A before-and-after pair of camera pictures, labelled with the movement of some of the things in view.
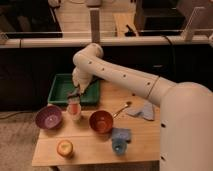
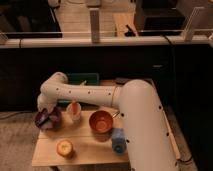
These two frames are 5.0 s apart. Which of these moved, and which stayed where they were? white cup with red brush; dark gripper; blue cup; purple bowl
Moved: dark gripper
Stayed: blue cup; purple bowl; white cup with red brush
